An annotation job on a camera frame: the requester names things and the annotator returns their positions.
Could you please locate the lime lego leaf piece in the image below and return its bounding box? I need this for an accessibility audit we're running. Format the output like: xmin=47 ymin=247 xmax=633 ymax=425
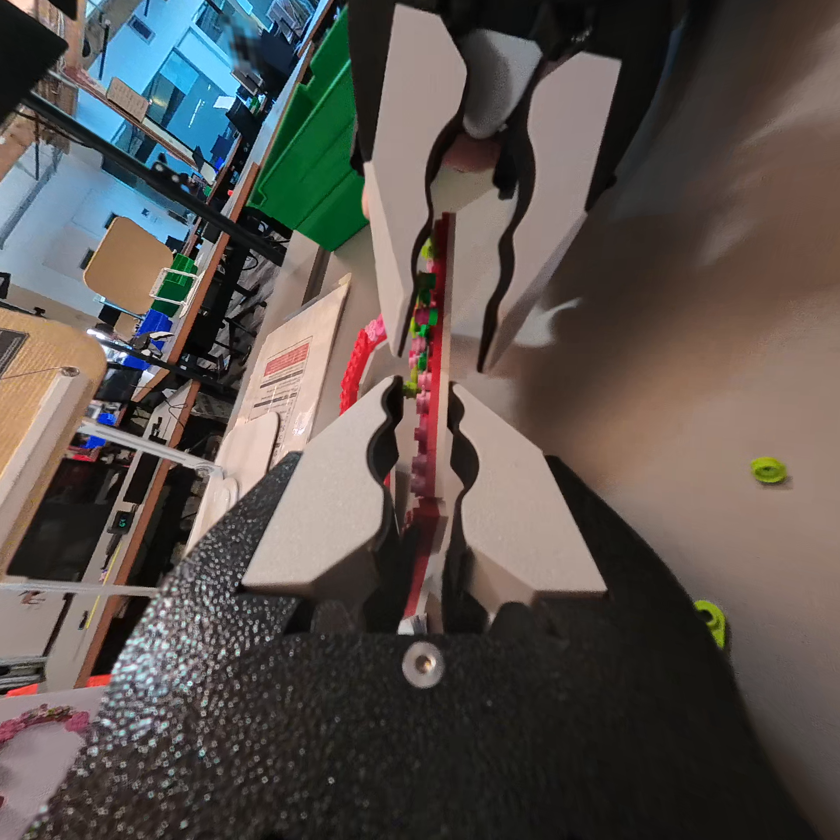
xmin=693 ymin=598 xmax=728 ymax=651

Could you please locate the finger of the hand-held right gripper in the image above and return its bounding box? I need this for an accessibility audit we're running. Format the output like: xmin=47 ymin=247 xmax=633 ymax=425
xmin=478 ymin=52 xmax=624 ymax=375
xmin=363 ymin=2 xmax=470 ymax=358

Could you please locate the red lego strip with flowers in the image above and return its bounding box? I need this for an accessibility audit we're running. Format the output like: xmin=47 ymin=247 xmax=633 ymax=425
xmin=394 ymin=211 xmax=458 ymax=634

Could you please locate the tan wall sign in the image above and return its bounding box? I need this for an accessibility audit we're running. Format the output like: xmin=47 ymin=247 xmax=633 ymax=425
xmin=105 ymin=77 xmax=152 ymax=122

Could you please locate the black metal bar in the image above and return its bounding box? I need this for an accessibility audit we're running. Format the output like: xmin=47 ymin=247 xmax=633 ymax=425
xmin=20 ymin=92 xmax=293 ymax=263

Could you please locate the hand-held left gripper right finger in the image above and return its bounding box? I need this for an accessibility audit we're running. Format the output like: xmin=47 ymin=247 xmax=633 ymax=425
xmin=446 ymin=382 xmax=607 ymax=619

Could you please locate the white rounded tray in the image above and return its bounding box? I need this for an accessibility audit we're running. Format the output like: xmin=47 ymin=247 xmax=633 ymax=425
xmin=187 ymin=412 xmax=284 ymax=565

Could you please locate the cardboard sheet with label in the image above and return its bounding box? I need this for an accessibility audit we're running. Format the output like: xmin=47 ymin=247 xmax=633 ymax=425
xmin=230 ymin=272 xmax=353 ymax=460

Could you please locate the small green storage bin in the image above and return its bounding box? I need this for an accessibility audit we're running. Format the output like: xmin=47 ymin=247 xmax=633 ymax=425
xmin=150 ymin=252 xmax=199 ymax=317

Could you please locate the wooden panel with white handle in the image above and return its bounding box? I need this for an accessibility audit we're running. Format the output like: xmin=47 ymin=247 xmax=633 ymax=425
xmin=0 ymin=308 xmax=109 ymax=578

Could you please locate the green plastic bin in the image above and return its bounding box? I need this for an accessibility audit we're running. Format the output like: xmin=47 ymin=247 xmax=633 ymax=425
xmin=248 ymin=5 xmax=370 ymax=252

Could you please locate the blue storage bin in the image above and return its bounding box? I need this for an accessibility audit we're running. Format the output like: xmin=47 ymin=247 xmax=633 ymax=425
xmin=121 ymin=308 xmax=175 ymax=371

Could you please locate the person's right hand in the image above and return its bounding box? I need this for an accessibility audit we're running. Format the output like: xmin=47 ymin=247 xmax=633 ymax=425
xmin=445 ymin=133 xmax=505 ymax=173

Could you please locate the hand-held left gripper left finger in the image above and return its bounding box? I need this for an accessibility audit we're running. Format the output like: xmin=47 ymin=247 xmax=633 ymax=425
xmin=241 ymin=376 xmax=404 ymax=614

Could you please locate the large black panel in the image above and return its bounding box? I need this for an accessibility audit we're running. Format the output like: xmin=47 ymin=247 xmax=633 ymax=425
xmin=0 ymin=0 xmax=70 ymax=124

